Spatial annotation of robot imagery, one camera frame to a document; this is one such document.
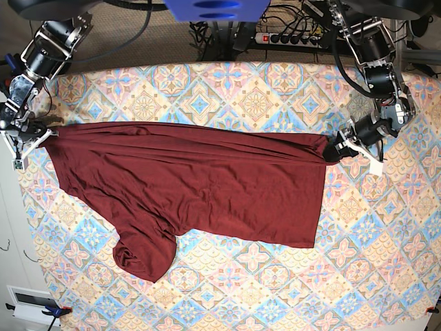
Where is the dark red t-shirt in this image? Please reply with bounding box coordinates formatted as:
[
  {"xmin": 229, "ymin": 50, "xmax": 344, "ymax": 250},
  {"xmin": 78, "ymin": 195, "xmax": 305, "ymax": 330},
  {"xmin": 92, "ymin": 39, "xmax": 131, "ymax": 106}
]
[{"xmin": 43, "ymin": 122, "xmax": 328, "ymax": 282}]

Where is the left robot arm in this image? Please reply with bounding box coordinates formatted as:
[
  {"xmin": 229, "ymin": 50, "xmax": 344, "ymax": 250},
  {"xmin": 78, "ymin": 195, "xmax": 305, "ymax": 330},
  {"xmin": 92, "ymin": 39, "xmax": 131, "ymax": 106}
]
[{"xmin": 323, "ymin": 1, "xmax": 416, "ymax": 176}]

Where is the orange clamp lower right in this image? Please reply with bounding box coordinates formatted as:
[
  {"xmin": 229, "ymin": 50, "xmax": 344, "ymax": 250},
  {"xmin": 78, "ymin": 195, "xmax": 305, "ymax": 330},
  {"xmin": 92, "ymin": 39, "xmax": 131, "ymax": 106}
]
[{"xmin": 426, "ymin": 307, "xmax": 440, "ymax": 314}]

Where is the blue plastic mount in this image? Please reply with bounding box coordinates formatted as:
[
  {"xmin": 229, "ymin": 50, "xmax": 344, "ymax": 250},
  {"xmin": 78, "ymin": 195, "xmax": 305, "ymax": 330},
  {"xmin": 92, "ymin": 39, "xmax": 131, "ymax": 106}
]
[{"xmin": 164, "ymin": 0, "xmax": 270, "ymax": 23}]

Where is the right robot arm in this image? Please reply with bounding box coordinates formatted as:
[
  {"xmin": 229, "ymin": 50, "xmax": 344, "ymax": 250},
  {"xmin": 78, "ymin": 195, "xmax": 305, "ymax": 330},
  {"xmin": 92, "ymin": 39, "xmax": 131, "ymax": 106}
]
[{"xmin": 1, "ymin": 12, "xmax": 92, "ymax": 170}]

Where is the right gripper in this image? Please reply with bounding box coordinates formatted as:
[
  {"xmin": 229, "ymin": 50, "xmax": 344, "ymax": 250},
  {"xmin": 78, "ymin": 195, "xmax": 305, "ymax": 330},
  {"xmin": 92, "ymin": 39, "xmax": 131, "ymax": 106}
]
[{"xmin": 1, "ymin": 128, "xmax": 59, "ymax": 170}]

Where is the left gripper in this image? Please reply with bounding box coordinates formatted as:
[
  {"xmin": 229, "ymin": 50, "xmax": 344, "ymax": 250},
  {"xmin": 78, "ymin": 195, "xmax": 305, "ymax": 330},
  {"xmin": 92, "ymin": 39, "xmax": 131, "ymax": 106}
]
[{"xmin": 322, "ymin": 119, "xmax": 384, "ymax": 176}]

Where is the white wall socket box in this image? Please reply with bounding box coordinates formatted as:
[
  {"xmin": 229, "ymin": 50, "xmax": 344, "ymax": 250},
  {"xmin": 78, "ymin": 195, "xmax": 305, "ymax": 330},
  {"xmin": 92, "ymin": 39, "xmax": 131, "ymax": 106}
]
[{"xmin": 7, "ymin": 285, "xmax": 57, "ymax": 326}]

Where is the white power strip red switch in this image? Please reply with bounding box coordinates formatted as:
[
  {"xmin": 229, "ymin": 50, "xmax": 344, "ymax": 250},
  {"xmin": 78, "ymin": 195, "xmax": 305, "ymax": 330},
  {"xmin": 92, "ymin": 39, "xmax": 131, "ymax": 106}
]
[{"xmin": 254, "ymin": 32, "xmax": 321, "ymax": 48}]

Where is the patterned colourful tablecloth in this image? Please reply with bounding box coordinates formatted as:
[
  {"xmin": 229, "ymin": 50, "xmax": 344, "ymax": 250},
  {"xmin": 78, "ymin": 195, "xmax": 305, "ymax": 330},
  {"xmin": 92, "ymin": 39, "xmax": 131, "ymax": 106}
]
[{"xmin": 18, "ymin": 62, "xmax": 440, "ymax": 330}]

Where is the clamp upper left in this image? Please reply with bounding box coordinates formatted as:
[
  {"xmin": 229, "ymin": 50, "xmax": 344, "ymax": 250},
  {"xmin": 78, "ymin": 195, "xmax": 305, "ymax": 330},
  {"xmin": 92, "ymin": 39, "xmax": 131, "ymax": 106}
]
[{"xmin": 1, "ymin": 53, "xmax": 21, "ymax": 97}]

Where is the blue handled clamp lower left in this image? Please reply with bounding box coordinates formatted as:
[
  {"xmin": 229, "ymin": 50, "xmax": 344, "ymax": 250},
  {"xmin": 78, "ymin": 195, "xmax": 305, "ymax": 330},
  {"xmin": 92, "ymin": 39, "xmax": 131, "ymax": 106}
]
[{"xmin": 5, "ymin": 303, "xmax": 72, "ymax": 330}]

